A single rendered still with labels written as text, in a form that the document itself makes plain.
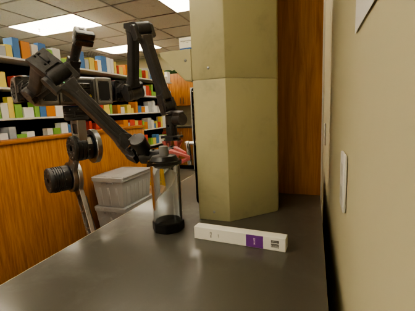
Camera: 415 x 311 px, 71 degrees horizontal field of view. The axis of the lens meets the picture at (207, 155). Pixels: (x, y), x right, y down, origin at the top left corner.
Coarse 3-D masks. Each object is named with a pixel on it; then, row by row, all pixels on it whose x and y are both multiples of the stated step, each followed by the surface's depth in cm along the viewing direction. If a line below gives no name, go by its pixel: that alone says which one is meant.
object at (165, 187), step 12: (156, 168) 87; (168, 168) 87; (156, 180) 87; (168, 180) 87; (156, 192) 88; (168, 192) 88; (156, 204) 89; (168, 204) 88; (156, 216) 90; (168, 216) 89; (180, 216) 92
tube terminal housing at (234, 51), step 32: (192, 0) 90; (224, 0) 87; (256, 0) 91; (192, 32) 91; (224, 32) 88; (256, 32) 93; (192, 64) 93; (224, 64) 89; (256, 64) 94; (224, 96) 91; (256, 96) 96; (224, 128) 93; (256, 128) 97; (224, 160) 94; (256, 160) 99; (224, 192) 96; (256, 192) 100
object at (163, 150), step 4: (160, 148) 89; (164, 148) 89; (160, 152) 89; (164, 152) 89; (152, 156) 90; (156, 156) 89; (160, 156) 89; (164, 156) 88; (168, 156) 88; (172, 156) 88; (176, 156) 90; (152, 160) 88; (156, 160) 87; (160, 160) 86; (164, 160) 86; (168, 160) 87; (172, 160) 87
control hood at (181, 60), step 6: (162, 54) 96; (168, 54) 95; (174, 54) 94; (180, 54) 94; (186, 54) 93; (168, 60) 95; (174, 60) 95; (180, 60) 94; (186, 60) 93; (174, 66) 95; (180, 66) 94; (186, 66) 94; (180, 72) 95; (186, 72) 94; (192, 72) 94; (186, 78) 94; (192, 78) 94
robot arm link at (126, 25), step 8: (128, 24) 138; (136, 24) 134; (144, 24) 136; (128, 32) 141; (144, 32) 137; (128, 40) 145; (136, 40) 144; (128, 48) 147; (136, 48) 147; (128, 56) 150; (136, 56) 150; (128, 64) 153; (136, 64) 152; (128, 72) 156; (136, 72) 155; (128, 80) 158; (136, 80) 158; (128, 88) 158; (128, 96) 160
